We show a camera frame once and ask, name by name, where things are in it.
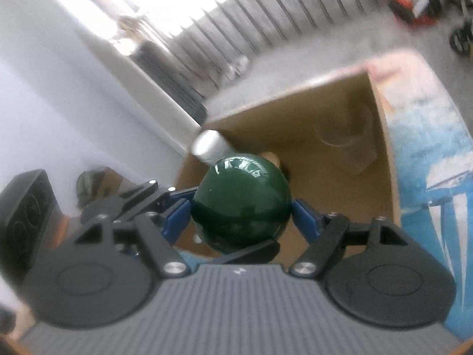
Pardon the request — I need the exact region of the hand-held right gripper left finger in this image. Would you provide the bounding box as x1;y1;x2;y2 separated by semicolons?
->
74;199;193;279

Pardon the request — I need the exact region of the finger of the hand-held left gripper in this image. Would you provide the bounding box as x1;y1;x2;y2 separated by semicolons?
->
79;180;196;225

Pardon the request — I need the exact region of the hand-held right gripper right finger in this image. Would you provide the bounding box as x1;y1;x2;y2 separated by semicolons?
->
289;199;411;278

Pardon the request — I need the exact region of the dark green round container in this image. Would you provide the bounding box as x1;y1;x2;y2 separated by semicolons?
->
190;154;293;254

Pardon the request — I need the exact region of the black jar with gold lid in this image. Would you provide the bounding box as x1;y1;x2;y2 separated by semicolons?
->
262;151;292;178

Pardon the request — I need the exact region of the white supplement bottle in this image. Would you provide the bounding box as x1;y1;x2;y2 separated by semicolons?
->
191;129;231;165

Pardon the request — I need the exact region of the large brown cardboard box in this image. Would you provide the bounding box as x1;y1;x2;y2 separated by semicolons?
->
174;70;401;259

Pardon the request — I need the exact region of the printed cardboard box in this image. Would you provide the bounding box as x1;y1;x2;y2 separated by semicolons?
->
76;167;137;211

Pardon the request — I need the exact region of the clear plastic cup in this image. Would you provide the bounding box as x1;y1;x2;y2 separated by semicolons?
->
314;100;375;174

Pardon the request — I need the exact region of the grey folded panel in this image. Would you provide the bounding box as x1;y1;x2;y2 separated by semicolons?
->
133;41;208;123

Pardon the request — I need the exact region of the metal balcony railing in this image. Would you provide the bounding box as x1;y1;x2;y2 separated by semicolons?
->
177;0;388;67

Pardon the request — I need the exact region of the black wheelchair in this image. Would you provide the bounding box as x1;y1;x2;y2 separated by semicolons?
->
449;18;473;56

